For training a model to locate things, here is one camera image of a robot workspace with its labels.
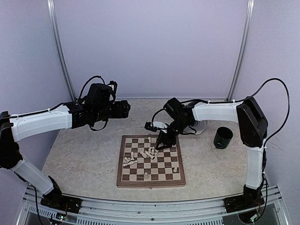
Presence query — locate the aluminium front rail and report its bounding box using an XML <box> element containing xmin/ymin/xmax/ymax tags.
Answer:
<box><xmin>14</xmin><ymin>182</ymin><xmax>291</xmax><ymax>225</ymax></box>

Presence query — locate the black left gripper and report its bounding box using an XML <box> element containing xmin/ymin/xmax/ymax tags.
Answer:
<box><xmin>93</xmin><ymin>99</ymin><xmax>130</xmax><ymax>122</ymax></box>

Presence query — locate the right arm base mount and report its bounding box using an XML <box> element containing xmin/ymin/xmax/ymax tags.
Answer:
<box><xmin>224</xmin><ymin>195</ymin><xmax>265</xmax><ymax>213</ymax></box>

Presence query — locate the left aluminium corner post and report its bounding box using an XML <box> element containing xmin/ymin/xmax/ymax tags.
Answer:
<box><xmin>47</xmin><ymin>0</ymin><xmax>76</xmax><ymax>101</ymax></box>

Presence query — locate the dark green cup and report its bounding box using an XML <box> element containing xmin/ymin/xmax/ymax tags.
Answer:
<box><xmin>213</xmin><ymin>127</ymin><xmax>233</xmax><ymax>149</ymax></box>

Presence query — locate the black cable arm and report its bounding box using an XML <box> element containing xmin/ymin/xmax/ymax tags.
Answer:
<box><xmin>23</xmin><ymin>182</ymin><xmax>47</xmax><ymax>225</ymax></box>
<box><xmin>248</xmin><ymin>78</ymin><xmax>291</xmax><ymax>150</ymax></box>

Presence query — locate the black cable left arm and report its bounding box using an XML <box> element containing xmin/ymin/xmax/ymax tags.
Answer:
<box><xmin>23</xmin><ymin>182</ymin><xmax>47</xmax><ymax>225</ymax></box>

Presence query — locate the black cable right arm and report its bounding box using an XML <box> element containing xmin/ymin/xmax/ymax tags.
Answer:
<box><xmin>248</xmin><ymin>78</ymin><xmax>291</xmax><ymax>150</ymax></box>

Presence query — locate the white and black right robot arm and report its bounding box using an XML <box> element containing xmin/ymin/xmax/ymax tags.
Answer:
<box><xmin>155</xmin><ymin>97</ymin><xmax>268</xmax><ymax>208</ymax></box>

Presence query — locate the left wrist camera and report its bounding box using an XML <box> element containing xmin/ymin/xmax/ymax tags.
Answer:
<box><xmin>108</xmin><ymin>81</ymin><xmax>118</xmax><ymax>92</ymax></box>

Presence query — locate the wooden chess board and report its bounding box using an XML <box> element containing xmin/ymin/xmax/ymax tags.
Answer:
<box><xmin>116</xmin><ymin>134</ymin><xmax>186</xmax><ymax>188</ymax></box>

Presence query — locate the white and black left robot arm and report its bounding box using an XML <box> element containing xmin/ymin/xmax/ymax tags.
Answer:
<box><xmin>0</xmin><ymin>81</ymin><xmax>131</xmax><ymax>209</ymax></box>

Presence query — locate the right aluminium corner post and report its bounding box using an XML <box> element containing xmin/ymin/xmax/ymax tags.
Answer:
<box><xmin>226</xmin><ymin>0</ymin><xmax>255</xmax><ymax>101</ymax></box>

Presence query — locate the fallen white king centre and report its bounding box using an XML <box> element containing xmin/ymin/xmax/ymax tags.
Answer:
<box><xmin>151</xmin><ymin>151</ymin><xmax>158</xmax><ymax>160</ymax></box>

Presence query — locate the aluminium corner post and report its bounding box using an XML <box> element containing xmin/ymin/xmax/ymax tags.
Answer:
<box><xmin>226</xmin><ymin>0</ymin><xmax>255</xmax><ymax>101</ymax></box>
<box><xmin>47</xmin><ymin>0</ymin><xmax>76</xmax><ymax>101</ymax></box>

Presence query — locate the fallen white bishop centre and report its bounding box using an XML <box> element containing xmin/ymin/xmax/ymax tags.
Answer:
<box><xmin>140</xmin><ymin>151</ymin><xmax>147</xmax><ymax>158</ymax></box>

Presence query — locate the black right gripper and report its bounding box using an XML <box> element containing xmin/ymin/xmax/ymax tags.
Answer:
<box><xmin>155</xmin><ymin>118</ymin><xmax>190</xmax><ymax>150</ymax></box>

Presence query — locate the white plate with spiral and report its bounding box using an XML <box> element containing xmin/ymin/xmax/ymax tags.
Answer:
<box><xmin>184</xmin><ymin>120</ymin><xmax>208</xmax><ymax>135</ymax></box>

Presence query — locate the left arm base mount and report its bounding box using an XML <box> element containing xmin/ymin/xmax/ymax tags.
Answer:
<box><xmin>41</xmin><ymin>195</ymin><xmax>82</xmax><ymax>214</ymax></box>

